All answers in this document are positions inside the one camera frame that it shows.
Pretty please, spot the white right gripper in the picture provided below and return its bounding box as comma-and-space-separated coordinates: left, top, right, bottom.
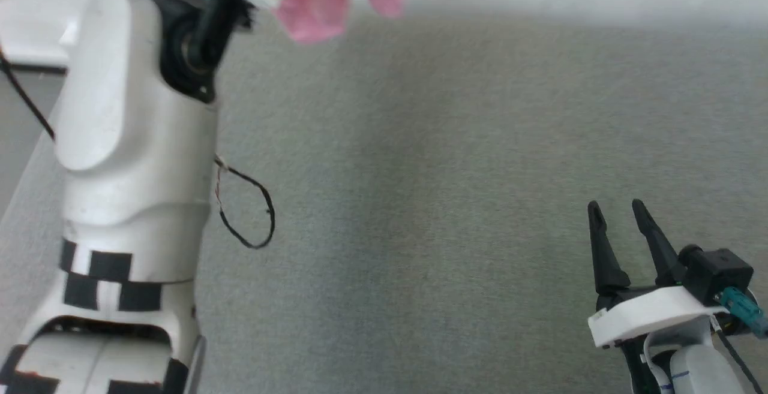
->
587, 199, 730, 350

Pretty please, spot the teal right cable connector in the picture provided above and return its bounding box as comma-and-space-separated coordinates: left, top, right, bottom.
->
717, 286, 768, 339

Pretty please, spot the thin black wire loop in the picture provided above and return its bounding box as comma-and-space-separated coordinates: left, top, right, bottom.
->
214, 154, 277, 250

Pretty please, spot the black left camera cable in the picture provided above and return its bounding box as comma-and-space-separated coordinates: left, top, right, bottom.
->
0, 46, 56, 143

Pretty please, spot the black floor edge strip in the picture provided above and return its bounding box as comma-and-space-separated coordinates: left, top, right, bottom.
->
0, 61, 68, 76

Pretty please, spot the grey fabric sofa seat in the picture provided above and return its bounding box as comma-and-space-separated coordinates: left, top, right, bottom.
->
0, 10, 768, 394

